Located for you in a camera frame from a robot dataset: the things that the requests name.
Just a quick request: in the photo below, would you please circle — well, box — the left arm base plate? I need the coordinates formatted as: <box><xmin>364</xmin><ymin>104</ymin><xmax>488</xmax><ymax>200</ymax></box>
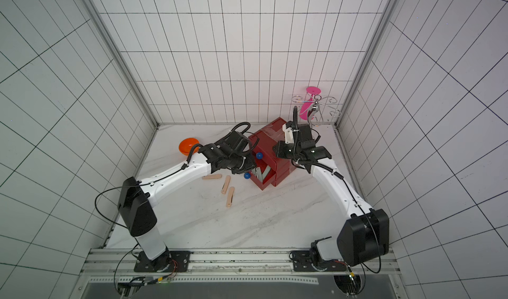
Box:
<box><xmin>134</xmin><ymin>250</ymin><xmax>191</xmax><ymax>273</ymax></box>

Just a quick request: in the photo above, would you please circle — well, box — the silver wire rack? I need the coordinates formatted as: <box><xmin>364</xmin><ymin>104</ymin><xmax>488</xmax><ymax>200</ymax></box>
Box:
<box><xmin>292</xmin><ymin>95</ymin><xmax>341</xmax><ymax>124</ymax></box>

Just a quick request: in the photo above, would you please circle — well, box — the peach knife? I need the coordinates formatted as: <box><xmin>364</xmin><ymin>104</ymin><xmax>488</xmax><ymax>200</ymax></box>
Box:
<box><xmin>221</xmin><ymin>175</ymin><xmax>231</xmax><ymax>194</ymax></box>
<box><xmin>226</xmin><ymin>186</ymin><xmax>235</xmax><ymax>208</ymax></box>

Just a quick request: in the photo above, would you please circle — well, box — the pink hourglass stand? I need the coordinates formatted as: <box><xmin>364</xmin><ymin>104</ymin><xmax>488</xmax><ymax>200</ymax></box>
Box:
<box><xmin>300</xmin><ymin>87</ymin><xmax>321</xmax><ymax>121</ymax></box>

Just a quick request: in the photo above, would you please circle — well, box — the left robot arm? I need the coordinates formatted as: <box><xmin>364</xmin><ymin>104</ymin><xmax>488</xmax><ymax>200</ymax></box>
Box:
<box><xmin>118</xmin><ymin>130</ymin><xmax>259</xmax><ymax>261</ymax></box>

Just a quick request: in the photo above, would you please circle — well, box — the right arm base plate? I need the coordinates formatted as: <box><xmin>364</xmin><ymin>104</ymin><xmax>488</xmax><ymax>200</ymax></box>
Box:
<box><xmin>289</xmin><ymin>249</ymin><xmax>347</xmax><ymax>273</ymax></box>

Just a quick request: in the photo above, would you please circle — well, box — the mint green knife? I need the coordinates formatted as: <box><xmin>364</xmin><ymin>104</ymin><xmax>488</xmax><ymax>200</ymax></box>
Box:
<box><xmin>259</xmin><ymin>166</ymin><xmax>271</xmax><ymax>182</ymax></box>
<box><xmin>255</xmin><ymin>167</ymin><xmax>263</xmax><ymax>181</ymax></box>

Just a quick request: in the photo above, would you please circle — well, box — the peach knife right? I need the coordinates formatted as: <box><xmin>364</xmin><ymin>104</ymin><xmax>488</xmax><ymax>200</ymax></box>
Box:
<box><xmin>226</xmin><ymin>186</ymin><xmax>235</xmax><ymax>208</ymax></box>

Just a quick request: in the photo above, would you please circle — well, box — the peach knife middle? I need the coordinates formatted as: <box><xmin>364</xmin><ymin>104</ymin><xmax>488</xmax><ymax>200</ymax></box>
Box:
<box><xmin>221</xmin><ymin>175</ymin><xmax>231</xmax><ymax>194</ymax></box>

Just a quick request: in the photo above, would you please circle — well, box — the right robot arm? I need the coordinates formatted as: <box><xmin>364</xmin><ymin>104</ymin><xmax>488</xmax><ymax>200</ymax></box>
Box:
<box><xmin>273</xmin><ymin>122</ymin><xmax>390</xmax><ymax>267</ymax></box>

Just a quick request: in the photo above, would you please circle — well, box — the orange bowl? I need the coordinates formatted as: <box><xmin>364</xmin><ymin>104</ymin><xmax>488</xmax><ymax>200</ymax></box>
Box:
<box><xmin>179</xmin><ymin>137</ymin><xmax>199</xmax><ymax>156</ymax></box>

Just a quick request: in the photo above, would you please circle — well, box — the red drawer cabinet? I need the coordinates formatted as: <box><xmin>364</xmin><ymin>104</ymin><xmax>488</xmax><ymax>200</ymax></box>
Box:
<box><xmin>247</xmin><ymin>117</ymin><xmax>302</xmax><ymax>187</ymax></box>

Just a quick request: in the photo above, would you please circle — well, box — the peach knife horizontal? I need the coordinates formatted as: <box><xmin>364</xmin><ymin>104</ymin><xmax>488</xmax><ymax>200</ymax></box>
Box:
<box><xmin>202</xmin><ymin>174</ymin><xmax>222</xmax><ymax>180</ymax></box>

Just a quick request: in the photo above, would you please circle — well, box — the aluminium rail frame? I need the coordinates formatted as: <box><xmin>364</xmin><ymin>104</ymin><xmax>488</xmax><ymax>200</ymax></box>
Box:
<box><xmin>71</xmin><ymin>248</ymin><xmax>408</xmax><ymax>298</ymax></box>

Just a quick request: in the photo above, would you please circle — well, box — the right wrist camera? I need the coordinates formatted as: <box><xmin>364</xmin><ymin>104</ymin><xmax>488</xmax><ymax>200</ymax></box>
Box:
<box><xmin>283</xmin><ymin>122</ymin><xmax>298</xmax><ymax>144</ymax></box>

